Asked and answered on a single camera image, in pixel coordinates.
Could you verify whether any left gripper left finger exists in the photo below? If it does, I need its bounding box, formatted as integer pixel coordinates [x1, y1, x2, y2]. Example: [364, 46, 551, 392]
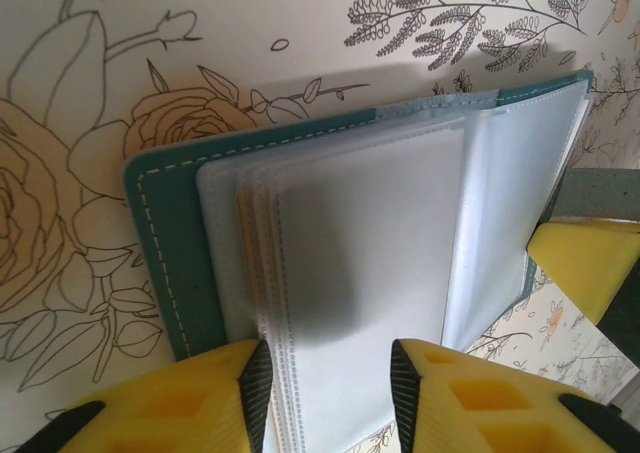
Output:
[22, 337, 275, 453]

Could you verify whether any floral table cover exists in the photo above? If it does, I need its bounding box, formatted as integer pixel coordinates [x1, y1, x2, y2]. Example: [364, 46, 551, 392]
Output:
[0, 0, 640, 453]

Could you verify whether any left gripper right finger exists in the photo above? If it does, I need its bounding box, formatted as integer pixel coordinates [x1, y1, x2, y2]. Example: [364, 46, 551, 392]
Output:
[388, 337, 629, 453]

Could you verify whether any teal card holder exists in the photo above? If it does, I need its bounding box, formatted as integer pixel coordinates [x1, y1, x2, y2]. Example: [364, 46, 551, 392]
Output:
[122, 67, 640, 453]

